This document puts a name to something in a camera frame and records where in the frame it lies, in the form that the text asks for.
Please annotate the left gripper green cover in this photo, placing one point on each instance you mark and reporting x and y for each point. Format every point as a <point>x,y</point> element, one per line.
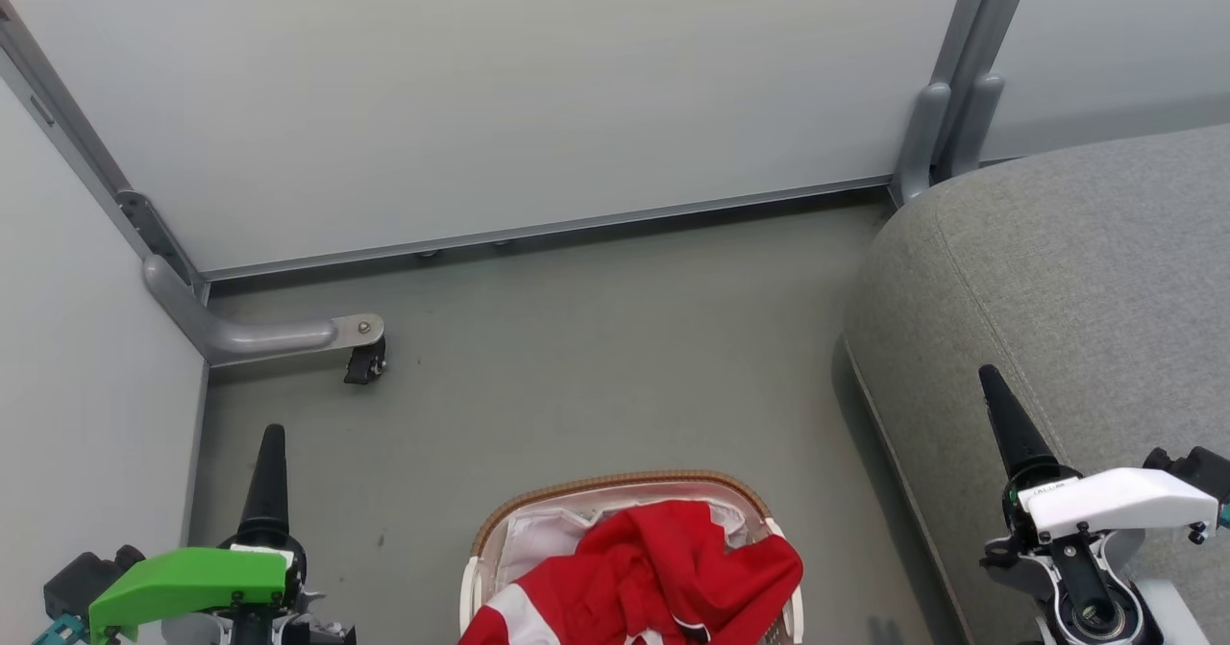
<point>192,582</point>

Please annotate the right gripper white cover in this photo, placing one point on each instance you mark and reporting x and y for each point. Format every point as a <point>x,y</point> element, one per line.
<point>1115,501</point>

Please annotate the red garment with white stripe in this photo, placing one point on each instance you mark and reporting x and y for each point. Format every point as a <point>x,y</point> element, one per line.
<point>663,568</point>

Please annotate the grey fabric sofa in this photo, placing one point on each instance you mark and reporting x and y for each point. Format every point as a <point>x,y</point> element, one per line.
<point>1057,270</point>

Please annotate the grey partition leg with caster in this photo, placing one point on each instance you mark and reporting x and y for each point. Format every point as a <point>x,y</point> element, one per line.
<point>259,335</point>

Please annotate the black caster wheel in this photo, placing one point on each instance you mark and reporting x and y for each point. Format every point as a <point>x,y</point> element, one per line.
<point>365,364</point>

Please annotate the grey partition foot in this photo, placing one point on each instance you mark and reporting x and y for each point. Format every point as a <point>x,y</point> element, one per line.
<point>921,136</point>
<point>975,116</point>

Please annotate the white laundry basket brown rim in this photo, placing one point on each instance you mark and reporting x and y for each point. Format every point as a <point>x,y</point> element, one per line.
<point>615,482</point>

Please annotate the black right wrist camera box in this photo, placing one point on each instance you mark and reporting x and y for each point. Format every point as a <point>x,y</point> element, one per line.
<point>1196,470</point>

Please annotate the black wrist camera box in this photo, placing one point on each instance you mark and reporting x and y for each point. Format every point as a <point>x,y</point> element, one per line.
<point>86,576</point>
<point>1196,470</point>

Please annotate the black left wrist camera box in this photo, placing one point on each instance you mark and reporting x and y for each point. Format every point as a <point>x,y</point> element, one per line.
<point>86,576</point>

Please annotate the grey partition bottom rail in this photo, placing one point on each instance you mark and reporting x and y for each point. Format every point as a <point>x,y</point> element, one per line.
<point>577,227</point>

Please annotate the grey double partition post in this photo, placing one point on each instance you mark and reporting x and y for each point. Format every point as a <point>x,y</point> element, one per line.
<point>980,11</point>

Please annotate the grey partition post with bracket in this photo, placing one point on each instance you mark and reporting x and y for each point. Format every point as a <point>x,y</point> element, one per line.
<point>67,116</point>

